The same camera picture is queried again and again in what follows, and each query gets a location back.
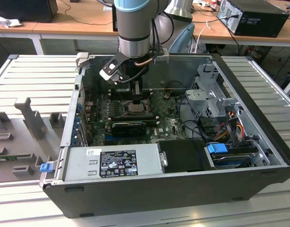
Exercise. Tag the silver power supply unit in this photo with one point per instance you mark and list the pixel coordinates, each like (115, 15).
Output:
(74, 165)

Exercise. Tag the wooden desk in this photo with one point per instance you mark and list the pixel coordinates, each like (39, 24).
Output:
(218, 30)
(64, 26)

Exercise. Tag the grey case latch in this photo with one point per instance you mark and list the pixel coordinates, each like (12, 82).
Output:
(82, 59)

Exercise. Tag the black RAM slot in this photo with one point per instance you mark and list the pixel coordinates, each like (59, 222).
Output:
(135, 116)
(150, 121)

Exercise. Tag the pale blue teach pendant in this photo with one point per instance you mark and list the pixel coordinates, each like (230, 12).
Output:
(182, 40)

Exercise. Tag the green RAM stick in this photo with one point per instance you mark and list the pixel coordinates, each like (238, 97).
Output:
(5, 158)

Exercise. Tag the black plastic air shroud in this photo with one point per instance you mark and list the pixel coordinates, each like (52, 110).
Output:
(182, 156)

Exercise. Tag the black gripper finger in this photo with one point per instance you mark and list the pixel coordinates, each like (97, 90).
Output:
(138, 97)

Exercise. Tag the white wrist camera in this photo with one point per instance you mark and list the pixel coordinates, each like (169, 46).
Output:
(106, 75)

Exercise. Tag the black desktop computer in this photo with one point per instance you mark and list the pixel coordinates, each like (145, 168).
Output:
(260, 21)

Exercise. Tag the crumpled white paper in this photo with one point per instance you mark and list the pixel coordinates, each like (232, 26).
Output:
(8, 22)

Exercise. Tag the silver CPU plate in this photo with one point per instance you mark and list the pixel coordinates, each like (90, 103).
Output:
(135, 108)

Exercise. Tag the black PC case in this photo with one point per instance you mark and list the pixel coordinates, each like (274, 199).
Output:
(135, 196)

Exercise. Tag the hard disk in blue carrier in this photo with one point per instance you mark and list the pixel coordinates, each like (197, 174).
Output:
(217, 149)

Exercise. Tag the black graphics card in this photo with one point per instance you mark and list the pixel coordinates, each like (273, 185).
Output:
(128, 129)

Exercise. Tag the round coin battery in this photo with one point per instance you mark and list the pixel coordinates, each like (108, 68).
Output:
(167, 96)

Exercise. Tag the silver drive cage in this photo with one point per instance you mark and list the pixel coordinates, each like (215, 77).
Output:
(201, 97)

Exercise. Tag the black monitor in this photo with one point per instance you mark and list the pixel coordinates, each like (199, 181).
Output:
(24, 9)

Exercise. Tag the grey parts rack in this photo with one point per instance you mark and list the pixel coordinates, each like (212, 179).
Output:
(24, 142)

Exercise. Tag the CPU socket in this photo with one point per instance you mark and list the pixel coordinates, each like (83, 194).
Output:
(124, 109)

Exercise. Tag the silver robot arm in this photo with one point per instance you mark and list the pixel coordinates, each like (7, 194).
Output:
(133, 28)

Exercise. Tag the green motherboard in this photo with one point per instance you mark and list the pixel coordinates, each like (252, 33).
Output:
(168, 127)

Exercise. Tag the blue plastic case latch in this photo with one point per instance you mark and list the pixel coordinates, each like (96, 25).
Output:
(45, 168)

